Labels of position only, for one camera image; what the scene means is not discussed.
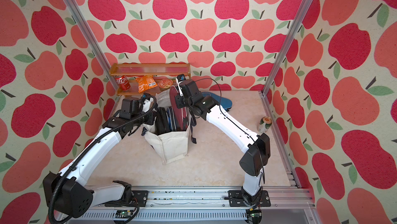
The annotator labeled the maroon paddle case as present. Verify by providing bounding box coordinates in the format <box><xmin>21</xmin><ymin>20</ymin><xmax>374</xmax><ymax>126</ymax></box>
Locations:
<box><xmin>170</xmin><ymin>86</ymin><xmax>190</xmax><ymax>131</ymax></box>

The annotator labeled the light blue paddle case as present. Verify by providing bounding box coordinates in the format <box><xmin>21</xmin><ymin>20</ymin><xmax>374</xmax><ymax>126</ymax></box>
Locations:
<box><xmin>202</xmin><ymin>92</ymin><xmax>233</xmax><ymax>112</ymax></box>

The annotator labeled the white canvas tote bag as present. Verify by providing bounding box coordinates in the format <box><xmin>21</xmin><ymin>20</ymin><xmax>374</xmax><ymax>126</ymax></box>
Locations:
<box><xmin>142</xmin><ymin>89</ymin><xmax>196</xmax><ymax>165</ymax></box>

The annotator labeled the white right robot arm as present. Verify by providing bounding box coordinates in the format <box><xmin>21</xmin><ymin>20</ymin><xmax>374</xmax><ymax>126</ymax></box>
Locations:
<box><xmin>175</xmin><ymin>75</ymin><xmax>271</xmax><ymax>207</ymax></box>

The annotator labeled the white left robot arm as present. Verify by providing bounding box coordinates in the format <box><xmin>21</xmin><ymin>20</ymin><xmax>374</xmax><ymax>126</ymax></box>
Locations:
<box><xmin>42</xmin><ymin>94</ymin><xmax>157</xmax><ymax>224</ymax></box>

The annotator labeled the orange snack bag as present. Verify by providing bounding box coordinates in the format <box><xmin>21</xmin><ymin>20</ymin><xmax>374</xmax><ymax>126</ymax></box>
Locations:
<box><xmin>135</xmin><ymin>75</ymin><xmax>158</xmax><ymax>93</ymax></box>

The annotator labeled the dark blue paddle case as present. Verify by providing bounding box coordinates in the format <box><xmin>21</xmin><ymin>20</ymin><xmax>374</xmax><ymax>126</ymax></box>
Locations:
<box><xmin>166</xmin><ymin>107</ymin><xmax>178</xmax><ymax>132</ymax></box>

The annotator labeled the wooden two-tier shelf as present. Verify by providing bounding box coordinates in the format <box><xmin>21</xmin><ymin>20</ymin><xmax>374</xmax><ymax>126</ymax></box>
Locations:
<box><xmin>109</xmin><ymin>63</ymin><xmax>191</xmax><ymax>97</ymax></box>

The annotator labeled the round gold red tin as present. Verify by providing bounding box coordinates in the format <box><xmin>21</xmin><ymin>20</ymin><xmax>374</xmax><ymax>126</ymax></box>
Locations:
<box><xmin>158</xmin><ymin>79</ymin><xmax>174</xmax><ymax>91</ymax></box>

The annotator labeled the black paddle case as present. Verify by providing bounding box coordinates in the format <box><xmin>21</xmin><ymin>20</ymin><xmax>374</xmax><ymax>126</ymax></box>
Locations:
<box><xmin>155</xmin><ymin>107</ymin><xmax>171</xmax><ymax>136</ymax></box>

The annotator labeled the red soda can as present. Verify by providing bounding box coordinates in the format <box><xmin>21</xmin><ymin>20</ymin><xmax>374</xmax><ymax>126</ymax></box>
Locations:
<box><xmin>115</xmin><ymin>75</ymin><xmax>131</xmax><ymax>91</ymax></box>

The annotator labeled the small green labelled bottle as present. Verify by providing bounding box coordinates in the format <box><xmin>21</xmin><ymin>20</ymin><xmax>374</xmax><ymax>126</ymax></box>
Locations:
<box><xmin>257</xmin><ymin>116</ymin><xmax>273</xmax><ymax>133</ymax></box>

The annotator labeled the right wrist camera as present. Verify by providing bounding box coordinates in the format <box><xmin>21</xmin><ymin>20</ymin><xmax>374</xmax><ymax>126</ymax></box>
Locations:
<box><xmin>175</xmin><ymin>74</ymin><xmax>186</xmax><ymax>97</ymax></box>

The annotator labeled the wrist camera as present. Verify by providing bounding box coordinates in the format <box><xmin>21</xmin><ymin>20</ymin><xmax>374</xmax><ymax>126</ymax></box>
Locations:
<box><xmin>175</xmin><ymin>74</ymin><xmax>186</xmax><ymax>97</ymax></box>
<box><xmin>142</xmin><ymin>95</ymin><xmax>156</xmax><ymax>113</ymax></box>

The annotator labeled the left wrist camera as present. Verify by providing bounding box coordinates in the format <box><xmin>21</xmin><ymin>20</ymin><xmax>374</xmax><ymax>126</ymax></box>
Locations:
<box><xmin>142</xmin><ymin>95</ymin><xmax>156</xmax><ymax>113</ymax></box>

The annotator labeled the left aluminium frame post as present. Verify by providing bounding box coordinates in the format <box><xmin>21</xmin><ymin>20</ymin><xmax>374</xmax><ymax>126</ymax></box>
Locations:
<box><xmin>63</xmin><ymin>0</ymin><xmax>118</xmax><ymax>92</ymax></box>

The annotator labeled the aluminium frame post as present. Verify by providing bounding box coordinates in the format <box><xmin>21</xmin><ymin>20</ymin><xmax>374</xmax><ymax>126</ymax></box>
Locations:
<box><xmin>63</xmin><ymin>0</ymin><xmax>118</xmax><ymax>92</ymax></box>
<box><xmin>262</xmin><ymin>0</ymin><xmax>313</xmax><ymax>97</ymax></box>

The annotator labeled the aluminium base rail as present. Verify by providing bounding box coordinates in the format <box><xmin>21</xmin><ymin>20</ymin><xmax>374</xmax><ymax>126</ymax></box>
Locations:
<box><xmin>69</xmin><ymin>186</ymin><xmax>321</xmax><ymax>224</ymax></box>

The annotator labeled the right aluminium frame post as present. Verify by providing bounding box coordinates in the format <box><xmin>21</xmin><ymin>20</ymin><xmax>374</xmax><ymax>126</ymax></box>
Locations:
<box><xmin>262</xmin><ymin>0</ymin><xmax>313</xmax><ymax>97</ymax></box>

